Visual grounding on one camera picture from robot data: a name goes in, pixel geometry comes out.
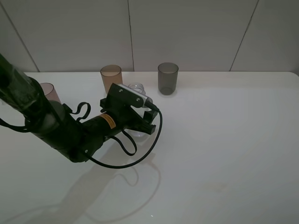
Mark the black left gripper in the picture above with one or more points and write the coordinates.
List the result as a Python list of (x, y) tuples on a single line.
[(120, 117)]

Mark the clear plastic water bottle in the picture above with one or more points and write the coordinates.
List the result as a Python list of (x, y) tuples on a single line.
[(138, 87)]

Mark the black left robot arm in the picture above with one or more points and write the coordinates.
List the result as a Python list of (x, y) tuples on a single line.
[(77, 139)]

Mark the grey translucent cup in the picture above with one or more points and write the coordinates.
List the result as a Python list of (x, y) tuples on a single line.
[(167, 78)]

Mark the amber translucent cup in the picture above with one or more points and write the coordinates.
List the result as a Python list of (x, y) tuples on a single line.
[(111, 74)]

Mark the pink translucent cup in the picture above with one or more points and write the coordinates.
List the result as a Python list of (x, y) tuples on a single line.
[(50, 92)]

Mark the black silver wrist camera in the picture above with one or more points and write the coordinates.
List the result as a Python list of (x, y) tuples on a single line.
[(128, 96)]

